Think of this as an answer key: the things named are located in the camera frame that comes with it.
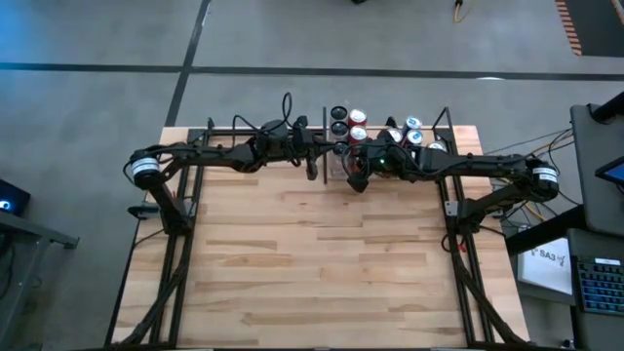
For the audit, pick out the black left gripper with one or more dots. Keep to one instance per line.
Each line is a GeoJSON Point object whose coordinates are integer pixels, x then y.
{"type": "Point", "coordinates": [303, 141]}

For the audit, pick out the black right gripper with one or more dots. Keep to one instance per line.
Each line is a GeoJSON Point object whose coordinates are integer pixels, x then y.
{"type": "Point", "coordinates": [395, 161]}

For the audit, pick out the white Celsius can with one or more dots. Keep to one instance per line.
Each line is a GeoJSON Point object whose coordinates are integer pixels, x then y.
{"type": "Point", "coordinates": [339, 129]}
{"type": "Point", "coordinates": [339, 112]}
{"type": "Point", "coordinates": [336, 163]}

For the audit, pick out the blue silver Red Bull can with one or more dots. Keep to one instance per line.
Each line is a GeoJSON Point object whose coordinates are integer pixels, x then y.
{"type": "Point", "coordinates": [412, 122]}
{"type": "Point", "coordinates": [414, 137]}

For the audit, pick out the red Star Wars Coca-Cola can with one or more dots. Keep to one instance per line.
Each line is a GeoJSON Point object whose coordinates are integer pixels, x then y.
{"type": "Point", "coordinates": [437, 145]}

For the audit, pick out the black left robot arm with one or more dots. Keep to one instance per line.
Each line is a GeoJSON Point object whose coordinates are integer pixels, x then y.
{"type": "Point", "coordinates": [195, 156]}

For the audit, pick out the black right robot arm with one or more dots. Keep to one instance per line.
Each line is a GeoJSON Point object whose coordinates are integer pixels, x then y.
{"type": "Point", "coordinates": [487, 163]}

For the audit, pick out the black table clamp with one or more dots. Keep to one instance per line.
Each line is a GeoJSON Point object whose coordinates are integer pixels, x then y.
{"type": "Point", "coordinates": [210, 123]}
{"type": "Point", "coordinates": [391, 122]}

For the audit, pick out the silver mounting plate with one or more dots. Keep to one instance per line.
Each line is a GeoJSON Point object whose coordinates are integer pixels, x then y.
{"type": "Point", "coordinates": [451, 208]}

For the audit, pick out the white paper sign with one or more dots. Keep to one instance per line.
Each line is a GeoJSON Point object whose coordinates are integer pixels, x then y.
{"type": "Point", "coordinates": [546, 265]}

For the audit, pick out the grey desk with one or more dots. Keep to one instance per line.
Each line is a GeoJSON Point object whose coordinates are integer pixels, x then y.
{"type": "Point", "coordinates": [599, 214]}

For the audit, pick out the tablet with blue screen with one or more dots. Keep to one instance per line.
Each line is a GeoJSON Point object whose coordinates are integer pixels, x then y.
{"type": "Point", "coordinates": [613, 171]}

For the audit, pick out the backlit black keyboard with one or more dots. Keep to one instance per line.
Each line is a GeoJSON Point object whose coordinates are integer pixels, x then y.
{"type": "Point", "coordinates": [599, 285]}

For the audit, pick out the black orange-striped floor mat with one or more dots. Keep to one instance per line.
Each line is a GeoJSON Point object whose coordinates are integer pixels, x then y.
{"type": "Point", "coordinates": [599, 27]}

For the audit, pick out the grey metal stand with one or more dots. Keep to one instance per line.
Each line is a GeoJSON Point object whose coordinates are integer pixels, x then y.
{"type": "Point", "coordinates": [29, 234]}

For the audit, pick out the black box with blue light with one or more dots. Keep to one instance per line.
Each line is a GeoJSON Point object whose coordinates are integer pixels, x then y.
{"type": "Point", "coordinates": [10, 197]}

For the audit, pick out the black aluminium table frame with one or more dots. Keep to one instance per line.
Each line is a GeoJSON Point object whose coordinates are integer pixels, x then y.
{"type": "Point", "coordinates": [219, 132]}

